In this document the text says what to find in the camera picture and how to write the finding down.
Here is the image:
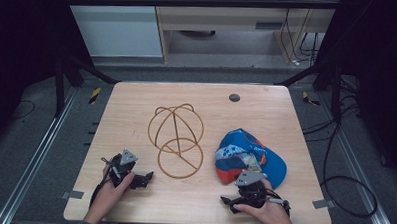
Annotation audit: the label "brown wire hat stand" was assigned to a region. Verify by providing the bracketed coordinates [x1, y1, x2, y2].
[145, 101, 207, 181]

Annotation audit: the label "black wrist strap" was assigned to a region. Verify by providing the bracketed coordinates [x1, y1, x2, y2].
[88, 156, 117, 208]

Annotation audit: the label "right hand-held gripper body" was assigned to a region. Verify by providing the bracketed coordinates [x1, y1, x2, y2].
[232, 168, 292, 211]

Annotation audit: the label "black looped floor cable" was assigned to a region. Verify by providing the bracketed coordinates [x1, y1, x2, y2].
[318, 120, 381, 219]

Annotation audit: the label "black hanging desk cables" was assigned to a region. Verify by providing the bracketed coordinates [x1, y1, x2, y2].
[278, 7, 322, 68]

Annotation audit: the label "thin black floor cable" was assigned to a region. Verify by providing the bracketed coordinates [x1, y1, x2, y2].
[8, 98, 37, 121]

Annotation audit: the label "aluminium floor rail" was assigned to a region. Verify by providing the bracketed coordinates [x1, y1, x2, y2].
[0, 84, 80, 224]
[314, 90, 397, 224]

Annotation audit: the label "black curtain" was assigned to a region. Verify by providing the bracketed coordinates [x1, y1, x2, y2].
[0, 0, 97, 156]
[308, 0, 397, 185]

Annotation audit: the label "person's right hand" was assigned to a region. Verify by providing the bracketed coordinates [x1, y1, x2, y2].
[232, 177, 295, 224]

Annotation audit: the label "white cabinet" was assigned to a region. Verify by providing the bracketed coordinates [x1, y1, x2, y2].
[58, 0, 166, 61]

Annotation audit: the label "person's left hand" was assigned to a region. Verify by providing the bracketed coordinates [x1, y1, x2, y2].
[83, 164, 137, 224]

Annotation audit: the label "light wooden desk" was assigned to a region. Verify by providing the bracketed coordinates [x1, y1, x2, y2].
[149, 0, 340, 70]

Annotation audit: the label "yellow and black tape piece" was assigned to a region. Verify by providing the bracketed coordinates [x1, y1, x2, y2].
[88, 86, 102, 106]
[301, 91, 322, 107]

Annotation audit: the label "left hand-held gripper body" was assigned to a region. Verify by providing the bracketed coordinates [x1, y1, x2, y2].
[100, 147, 143, 191]

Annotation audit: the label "blue and red cap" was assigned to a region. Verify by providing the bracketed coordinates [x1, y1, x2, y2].
[213, 127, 290, 191]

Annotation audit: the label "grey table bracket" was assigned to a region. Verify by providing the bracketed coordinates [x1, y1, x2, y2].
[60, 189, 86, 201]
[311, 198, 337, 211]

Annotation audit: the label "black frame crossbar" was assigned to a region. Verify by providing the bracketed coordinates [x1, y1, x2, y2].
[60, 0, 340, 16]

